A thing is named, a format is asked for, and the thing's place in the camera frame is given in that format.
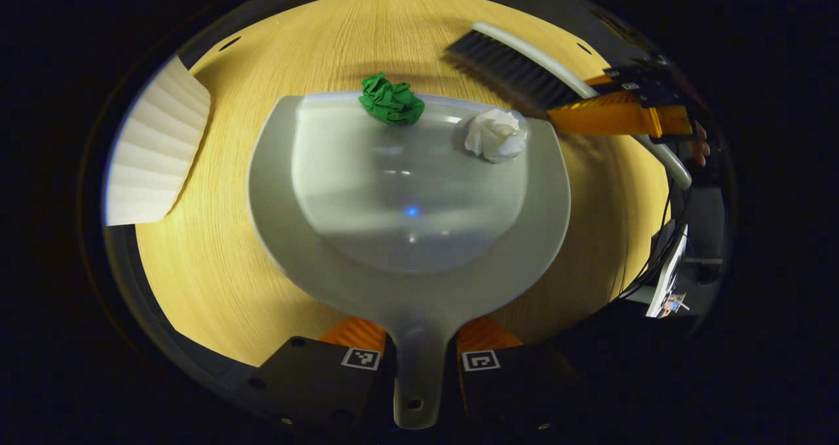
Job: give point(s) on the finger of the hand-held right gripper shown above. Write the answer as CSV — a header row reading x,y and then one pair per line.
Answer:
x,y
609,118
632,81

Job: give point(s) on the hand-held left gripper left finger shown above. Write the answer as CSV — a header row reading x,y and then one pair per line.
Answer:
x,y
314,379

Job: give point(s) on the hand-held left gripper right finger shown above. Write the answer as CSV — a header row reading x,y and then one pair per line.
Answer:
x,y
518,386

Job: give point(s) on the white paper ball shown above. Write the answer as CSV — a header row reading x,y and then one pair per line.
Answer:
x,y
495,135

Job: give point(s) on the white plastic dustpan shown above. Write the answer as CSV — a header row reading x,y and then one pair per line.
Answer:
x,y
406,235

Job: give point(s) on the green paper ball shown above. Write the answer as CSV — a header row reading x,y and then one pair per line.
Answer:
x,y
391,99

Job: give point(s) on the white ribbed garbage bin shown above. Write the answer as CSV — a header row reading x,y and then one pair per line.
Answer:
x,y
154,156

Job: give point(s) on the white flat panel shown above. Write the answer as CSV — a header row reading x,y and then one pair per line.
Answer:
x,y
667,274

